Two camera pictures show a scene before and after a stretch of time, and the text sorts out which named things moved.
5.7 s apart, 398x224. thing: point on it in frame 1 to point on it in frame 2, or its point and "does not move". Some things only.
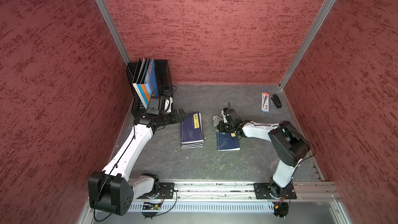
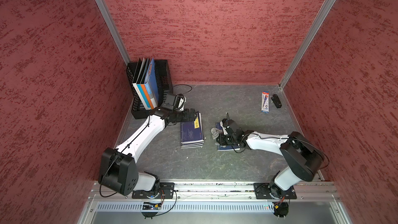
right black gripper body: [226, 127] to [227, 139]
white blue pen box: [265, 107] does not move
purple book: [193, 144] does not move
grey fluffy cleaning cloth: [216, 120] to [215, 132]
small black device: [276, 101] does not move
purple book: [192, 146] does not move
